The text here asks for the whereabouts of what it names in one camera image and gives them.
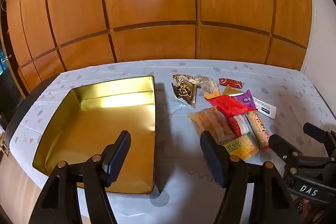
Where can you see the black table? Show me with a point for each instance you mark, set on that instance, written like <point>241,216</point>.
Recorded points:
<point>23,106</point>

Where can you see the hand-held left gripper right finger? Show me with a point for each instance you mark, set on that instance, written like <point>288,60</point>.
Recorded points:
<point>214,161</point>

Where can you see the wooden stool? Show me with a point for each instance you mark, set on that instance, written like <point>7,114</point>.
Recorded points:
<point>3,145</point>

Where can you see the red and white packet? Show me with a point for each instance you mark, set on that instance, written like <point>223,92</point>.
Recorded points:
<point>236,124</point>

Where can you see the small red candy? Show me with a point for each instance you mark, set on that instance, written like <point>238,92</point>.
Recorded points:
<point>230,82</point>

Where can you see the clear packet with orange end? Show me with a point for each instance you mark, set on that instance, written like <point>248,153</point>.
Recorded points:
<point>210,87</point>

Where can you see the wooden wardrobe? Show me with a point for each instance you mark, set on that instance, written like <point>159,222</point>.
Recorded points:
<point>157,3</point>

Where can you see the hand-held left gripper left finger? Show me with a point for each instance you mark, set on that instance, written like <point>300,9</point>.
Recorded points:
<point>118,158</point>

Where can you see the yellow green biscuit packet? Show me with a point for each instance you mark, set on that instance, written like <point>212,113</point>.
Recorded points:
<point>242,149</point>

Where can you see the white printed packet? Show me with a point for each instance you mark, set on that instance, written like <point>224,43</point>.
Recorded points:
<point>266,109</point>

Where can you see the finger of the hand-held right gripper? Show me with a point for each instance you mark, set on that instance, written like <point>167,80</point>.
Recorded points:
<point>317,132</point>
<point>282,146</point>

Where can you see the gold triangular packet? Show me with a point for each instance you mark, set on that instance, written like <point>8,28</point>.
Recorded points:
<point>231,90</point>

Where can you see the plain red snack packet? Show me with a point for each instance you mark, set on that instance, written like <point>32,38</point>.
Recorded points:
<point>227,106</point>

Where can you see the gold tin box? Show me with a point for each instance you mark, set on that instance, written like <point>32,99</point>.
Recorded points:
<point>105,121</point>

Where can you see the long cereal bar packet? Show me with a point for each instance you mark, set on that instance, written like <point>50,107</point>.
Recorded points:
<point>258,129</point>

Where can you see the dark brown gold snack packet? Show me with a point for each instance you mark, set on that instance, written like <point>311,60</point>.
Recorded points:
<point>183,94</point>
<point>178,78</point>

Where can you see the dark door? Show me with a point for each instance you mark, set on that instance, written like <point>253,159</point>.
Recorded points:
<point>4,61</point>

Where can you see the large clear cracker packet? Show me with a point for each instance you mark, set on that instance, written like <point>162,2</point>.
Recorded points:
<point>210,121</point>

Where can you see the purple snack packet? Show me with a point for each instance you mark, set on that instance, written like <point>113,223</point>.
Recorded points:
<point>246,99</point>

